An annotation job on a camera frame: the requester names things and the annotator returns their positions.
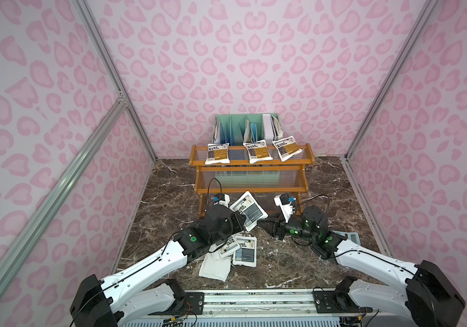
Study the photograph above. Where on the light blue calculator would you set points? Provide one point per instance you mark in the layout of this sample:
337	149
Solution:
353	236

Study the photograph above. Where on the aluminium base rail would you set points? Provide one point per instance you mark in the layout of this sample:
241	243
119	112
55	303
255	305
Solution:
238	303

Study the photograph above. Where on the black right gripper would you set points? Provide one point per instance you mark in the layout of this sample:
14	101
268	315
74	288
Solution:
280	227

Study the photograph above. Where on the blue coffee bag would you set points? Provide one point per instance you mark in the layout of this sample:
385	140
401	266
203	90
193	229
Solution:
229	248
246	254
248	207

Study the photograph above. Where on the white binder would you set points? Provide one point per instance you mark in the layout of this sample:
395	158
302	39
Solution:
268	128

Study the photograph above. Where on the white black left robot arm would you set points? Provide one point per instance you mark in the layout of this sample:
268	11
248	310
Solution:
125	296

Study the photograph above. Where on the orange wooden three-tier shelf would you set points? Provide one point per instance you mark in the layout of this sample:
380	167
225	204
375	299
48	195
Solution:
239	176

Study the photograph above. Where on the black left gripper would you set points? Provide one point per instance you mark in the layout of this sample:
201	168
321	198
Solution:
235	221

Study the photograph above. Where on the yellow coffee bag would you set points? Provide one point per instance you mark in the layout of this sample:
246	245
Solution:
217	154
258	152
287	148

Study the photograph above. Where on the plain white bag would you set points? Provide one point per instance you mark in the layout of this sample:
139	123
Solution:
215	267

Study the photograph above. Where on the green file organizer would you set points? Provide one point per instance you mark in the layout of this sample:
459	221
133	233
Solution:
237	129

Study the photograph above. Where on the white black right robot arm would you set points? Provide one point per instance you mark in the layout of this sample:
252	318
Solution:
419	292

